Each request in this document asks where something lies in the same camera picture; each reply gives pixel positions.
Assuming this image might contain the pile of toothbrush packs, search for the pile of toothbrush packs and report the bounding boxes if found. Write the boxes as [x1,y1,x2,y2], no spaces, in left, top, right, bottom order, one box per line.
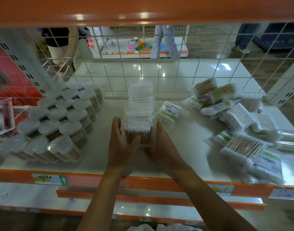
[0,97,16,136]

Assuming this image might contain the white slotted end post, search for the white slotted end post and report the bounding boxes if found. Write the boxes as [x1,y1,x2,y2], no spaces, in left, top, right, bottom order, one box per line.
[267,55,294,107]

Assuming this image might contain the person's left hand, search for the person's left hand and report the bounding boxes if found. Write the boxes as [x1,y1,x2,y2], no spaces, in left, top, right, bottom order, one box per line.
[106,116,142,176]

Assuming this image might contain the pile of cotton swab packs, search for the pile of cotton swab packs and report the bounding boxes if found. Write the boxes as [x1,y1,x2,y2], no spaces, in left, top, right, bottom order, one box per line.
[180,76,294,187]

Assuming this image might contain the person's right hand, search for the person's right hand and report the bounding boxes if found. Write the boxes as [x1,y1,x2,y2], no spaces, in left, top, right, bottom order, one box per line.
[146,119,190,177]

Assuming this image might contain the price label green arrow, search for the price label green arrow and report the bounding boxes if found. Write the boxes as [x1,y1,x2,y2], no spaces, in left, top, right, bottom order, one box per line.
[31,173,68,186]

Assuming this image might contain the distant white orange shelf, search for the distant white orange shelf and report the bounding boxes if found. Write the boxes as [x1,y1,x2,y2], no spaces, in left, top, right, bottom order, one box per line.
[93,25,190,58]

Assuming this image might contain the white shelf orange rail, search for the white shelf orange rail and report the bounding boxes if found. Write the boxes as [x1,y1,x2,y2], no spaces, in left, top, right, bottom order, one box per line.
[0,99,294,199]

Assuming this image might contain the person's right forearm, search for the person's right forearm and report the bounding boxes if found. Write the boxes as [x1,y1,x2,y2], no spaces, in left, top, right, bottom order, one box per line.
[169,162,258,231]

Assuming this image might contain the green-label swab packet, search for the green-label swab packet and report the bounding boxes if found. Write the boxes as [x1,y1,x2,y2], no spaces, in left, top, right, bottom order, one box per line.
[156,101,183,126]

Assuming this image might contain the person's left forearm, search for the person's left forearm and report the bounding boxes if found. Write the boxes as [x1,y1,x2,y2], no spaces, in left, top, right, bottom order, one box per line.
[76,166,128,231]

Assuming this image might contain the person's white garment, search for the person's white garment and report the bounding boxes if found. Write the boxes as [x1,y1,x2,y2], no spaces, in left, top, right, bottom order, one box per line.
[126,223,203,231]

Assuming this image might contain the white shelf board orange rim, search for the white shelf board orange rim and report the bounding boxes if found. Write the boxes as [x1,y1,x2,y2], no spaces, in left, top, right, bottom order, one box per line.
[56,189,267,212]
[0,0,294,28]
[0,183,115,216]
[112,202,206,227]

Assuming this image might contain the white wire basket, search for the white wire basket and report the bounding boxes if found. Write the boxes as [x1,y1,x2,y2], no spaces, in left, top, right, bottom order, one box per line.
[0,106,32,157]

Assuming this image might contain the plain white price label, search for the plain white price label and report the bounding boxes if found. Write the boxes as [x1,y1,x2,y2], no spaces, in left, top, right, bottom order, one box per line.
[268,188,294,201]

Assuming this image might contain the hanging dark packaged items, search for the hanging dark packaged items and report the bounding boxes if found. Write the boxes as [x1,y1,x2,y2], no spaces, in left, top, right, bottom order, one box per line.
[0,66,10,92]

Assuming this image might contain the white slotted shelf post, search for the white slotted shelf post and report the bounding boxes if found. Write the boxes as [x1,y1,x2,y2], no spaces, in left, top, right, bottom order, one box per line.
[0,27,52,98]

